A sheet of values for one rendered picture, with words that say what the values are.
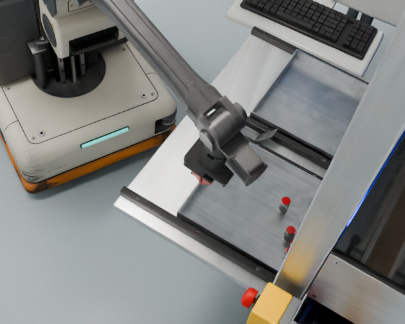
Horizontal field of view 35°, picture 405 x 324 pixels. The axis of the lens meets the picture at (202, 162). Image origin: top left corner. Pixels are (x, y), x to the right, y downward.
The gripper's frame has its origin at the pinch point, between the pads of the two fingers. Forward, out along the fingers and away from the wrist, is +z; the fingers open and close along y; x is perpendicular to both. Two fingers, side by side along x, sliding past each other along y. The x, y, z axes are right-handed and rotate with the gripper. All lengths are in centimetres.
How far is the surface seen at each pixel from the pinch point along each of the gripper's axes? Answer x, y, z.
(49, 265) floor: -4, -39, 106
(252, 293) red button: -16.6, 21.0, -3.5
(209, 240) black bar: -6.4, 7.8, 9.5
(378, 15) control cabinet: 91, 10, 16
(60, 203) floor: 18, -51, 107
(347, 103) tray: 49, 16, 10
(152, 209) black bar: -7.1, -6.7, 11.2
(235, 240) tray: -2.1, 12.5, 10.8
